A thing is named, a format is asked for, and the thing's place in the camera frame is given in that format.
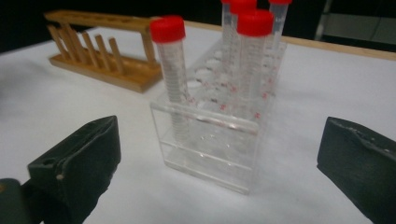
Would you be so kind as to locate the red-capped clear test tube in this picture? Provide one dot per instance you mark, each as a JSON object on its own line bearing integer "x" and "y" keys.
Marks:
{"x": 172, "y": 62}
{"x": 243, "y": 5}
{"x": 279, "y": 18}
{"x": 255, "y": 23}
{"x": 226, "y": 25}

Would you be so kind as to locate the white table mat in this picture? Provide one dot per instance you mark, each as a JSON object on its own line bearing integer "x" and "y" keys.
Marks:
{"x": 311, "y": 93}

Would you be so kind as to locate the clear acrylic test tube rack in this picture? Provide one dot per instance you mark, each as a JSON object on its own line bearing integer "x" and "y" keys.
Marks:
{"x": 211, "y": 149}

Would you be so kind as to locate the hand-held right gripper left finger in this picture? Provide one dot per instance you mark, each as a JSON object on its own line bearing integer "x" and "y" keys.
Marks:
{"x": 77, "y": 168}

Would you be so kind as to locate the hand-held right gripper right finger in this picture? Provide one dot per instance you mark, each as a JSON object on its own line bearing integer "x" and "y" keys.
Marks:
{"x": 361, "y": 168}

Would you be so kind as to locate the wooden test tube rack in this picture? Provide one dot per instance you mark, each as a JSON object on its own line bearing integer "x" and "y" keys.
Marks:
{"x": 137, "y": 77}

